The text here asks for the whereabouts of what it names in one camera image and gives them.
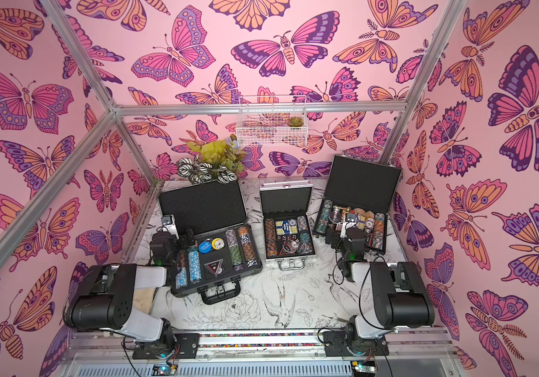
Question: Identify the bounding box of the large black poker case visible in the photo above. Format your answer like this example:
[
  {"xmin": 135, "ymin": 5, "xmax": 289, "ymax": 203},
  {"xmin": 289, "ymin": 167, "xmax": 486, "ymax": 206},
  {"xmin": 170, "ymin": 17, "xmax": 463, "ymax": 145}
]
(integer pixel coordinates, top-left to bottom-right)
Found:
[{"xmin": 159, "ymin": 182, "xmax": 263, "ymax": 305}]

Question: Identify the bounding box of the small silver poker case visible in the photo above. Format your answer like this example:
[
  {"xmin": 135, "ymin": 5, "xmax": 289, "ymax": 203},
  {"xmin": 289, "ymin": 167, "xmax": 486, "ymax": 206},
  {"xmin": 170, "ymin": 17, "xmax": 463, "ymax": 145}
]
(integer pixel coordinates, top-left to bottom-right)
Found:
[{"xmin": 259, "ymin": 180, "xmax": 316, "ymax": 272}]

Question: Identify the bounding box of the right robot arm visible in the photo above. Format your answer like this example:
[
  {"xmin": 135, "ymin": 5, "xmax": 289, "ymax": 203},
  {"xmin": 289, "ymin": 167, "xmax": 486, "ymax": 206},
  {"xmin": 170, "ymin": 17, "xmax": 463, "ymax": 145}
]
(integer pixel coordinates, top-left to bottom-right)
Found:
[{"xmin": 335, "ymin": 220, "xmax": 435, "ymax": 343}]

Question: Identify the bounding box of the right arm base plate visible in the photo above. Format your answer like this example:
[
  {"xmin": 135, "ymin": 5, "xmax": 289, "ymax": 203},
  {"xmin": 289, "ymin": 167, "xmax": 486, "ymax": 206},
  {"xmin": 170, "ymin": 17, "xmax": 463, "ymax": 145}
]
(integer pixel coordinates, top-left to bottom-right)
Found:
[{"xmin": 318, "ymin": 330, "xmax": 390, "ymax": 358}]

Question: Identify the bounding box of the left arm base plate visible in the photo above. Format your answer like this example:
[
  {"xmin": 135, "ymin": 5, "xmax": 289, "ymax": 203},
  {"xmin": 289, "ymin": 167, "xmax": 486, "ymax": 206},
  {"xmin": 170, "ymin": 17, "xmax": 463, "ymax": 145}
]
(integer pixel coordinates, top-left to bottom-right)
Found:
[{"xmin": 132, "ymin": 333, "xmax": 200, "ymax": 361}]

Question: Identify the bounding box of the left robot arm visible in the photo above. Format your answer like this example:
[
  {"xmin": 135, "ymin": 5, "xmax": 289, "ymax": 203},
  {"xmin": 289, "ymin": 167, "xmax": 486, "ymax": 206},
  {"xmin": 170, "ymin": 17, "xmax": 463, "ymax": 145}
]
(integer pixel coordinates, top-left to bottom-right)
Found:
[{"xmin": 63, "ymin": 215, "xmax": 179, "ymax": 349}]

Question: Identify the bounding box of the right black poker case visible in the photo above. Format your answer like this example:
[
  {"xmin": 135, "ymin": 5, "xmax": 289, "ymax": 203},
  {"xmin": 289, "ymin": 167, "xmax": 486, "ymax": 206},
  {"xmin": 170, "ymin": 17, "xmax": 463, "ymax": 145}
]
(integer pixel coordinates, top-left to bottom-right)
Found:
[{"xmin": 312, "ymin": 155, "xmax": 402, "ymax": 256}]

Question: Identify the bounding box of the white wire basket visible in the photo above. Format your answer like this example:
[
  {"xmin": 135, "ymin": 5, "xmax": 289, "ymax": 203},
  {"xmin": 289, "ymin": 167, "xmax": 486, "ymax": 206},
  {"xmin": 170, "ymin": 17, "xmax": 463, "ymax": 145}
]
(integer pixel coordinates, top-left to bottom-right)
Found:
[{"xmin": 235, "ymin": 94, "xmax": 309, "ymax": 147}]

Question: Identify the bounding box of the aluminium front rail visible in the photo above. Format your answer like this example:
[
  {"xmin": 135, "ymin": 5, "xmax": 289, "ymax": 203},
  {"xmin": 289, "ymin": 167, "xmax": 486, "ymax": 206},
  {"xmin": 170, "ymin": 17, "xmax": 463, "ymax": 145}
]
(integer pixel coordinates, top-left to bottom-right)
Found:
[{"xmin": 68, "ymin": 327, "xmax": 454, "ymax": 364}]

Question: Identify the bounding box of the striped black white plant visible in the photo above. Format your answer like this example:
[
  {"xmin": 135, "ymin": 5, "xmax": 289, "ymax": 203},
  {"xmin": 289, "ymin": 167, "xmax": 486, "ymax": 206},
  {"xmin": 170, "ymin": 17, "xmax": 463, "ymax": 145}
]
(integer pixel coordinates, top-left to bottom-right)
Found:
[{"xmin": 176, "ymin": 158, "xmax": 237, "ymax": 185}]

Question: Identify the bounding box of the green leafy plant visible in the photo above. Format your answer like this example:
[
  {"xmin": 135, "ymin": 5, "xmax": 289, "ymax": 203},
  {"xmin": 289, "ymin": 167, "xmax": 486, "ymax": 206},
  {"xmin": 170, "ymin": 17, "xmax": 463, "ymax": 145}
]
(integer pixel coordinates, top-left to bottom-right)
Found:
[{"xmin": 186, "ymin": 140, "xmax": 246, "ymax": 174}]

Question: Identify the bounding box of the small succulent plant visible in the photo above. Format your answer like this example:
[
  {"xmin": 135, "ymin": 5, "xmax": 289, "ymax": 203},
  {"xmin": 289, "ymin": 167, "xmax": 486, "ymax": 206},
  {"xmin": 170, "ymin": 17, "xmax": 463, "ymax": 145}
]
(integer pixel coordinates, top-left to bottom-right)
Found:
[{"xmin": 288, "ymin": 116, "xmax": 304, "ymax": 128}]

